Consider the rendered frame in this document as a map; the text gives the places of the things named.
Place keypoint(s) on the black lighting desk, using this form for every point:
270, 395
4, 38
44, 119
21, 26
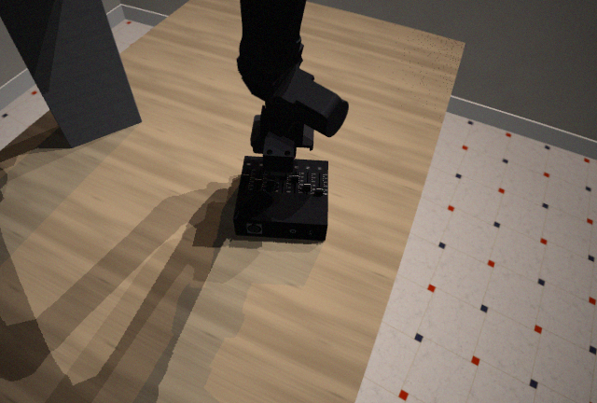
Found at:
294, 206

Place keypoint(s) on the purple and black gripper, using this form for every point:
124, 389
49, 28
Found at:
308, 133

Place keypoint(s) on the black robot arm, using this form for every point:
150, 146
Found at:
270, 57

